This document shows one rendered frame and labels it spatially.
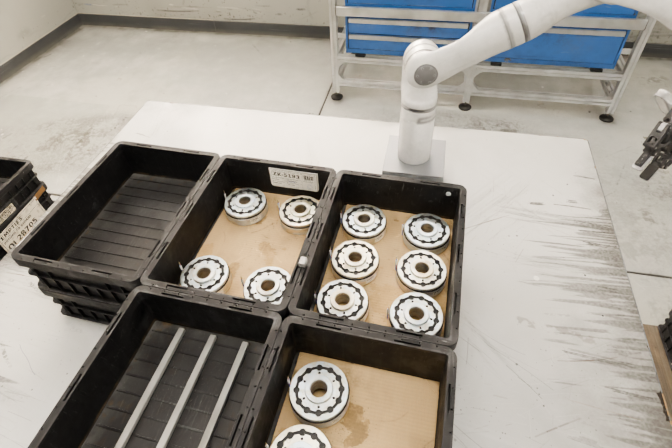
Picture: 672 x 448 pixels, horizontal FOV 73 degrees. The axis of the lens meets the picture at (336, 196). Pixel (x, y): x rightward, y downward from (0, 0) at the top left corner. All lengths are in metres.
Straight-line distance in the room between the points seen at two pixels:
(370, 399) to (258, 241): 0.44
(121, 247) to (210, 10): 3.16
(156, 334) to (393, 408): 0.48
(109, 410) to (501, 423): 0.72
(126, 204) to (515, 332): 0.99
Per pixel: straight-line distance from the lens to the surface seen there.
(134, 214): 1.24
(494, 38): 1.11
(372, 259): 0.98
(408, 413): 0.86
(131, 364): 0.99
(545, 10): 1.14
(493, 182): 1.43
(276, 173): 1.13
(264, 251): 1.05
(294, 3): 3.84
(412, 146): 1.25
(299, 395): 0.84
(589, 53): 2.95
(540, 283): 1.22
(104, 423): 0.96
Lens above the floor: 1.63
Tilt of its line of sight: 44 degrees down
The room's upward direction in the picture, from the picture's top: 3 degrees counter-clockwise
